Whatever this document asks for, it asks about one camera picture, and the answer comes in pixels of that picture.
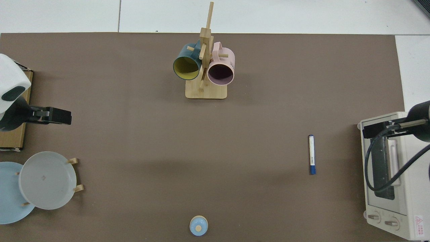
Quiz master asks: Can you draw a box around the white and blue marker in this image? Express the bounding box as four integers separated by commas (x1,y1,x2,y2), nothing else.
308,134,316,175

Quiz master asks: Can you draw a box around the grey plate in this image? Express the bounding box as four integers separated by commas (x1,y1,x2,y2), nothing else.
18,151,77,210

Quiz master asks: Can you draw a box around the pale toaster oven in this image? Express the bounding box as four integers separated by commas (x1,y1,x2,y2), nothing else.
357,112,430,241

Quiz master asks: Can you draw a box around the wooden plate rack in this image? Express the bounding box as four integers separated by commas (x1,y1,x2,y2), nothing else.
15,157,84,206

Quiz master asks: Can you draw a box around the light blue plate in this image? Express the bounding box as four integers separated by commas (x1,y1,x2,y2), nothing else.
0,162,36,225

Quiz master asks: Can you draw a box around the dark grey device corner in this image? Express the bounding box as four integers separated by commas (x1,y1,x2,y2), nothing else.
413,0,430,19

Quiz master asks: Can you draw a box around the dark teal mug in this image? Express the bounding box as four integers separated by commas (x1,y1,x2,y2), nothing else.
173,40,204,81

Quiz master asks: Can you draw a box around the brown table cloth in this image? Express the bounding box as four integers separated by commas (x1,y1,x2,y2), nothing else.
0,32,405,242

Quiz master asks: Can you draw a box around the wooden cup stand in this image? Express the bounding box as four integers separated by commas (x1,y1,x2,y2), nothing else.
185,2,228,100

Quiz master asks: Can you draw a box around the pink mug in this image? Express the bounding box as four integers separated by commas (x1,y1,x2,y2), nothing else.
207,42,235,86

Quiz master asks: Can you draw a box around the small blue round thing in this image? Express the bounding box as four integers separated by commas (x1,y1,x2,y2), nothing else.
189,215,209,237

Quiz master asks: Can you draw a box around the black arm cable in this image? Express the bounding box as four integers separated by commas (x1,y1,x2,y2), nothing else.
364,123,430,193

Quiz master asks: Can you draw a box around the wire basket with wooden floor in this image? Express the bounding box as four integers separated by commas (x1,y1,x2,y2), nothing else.
0,62,34,152

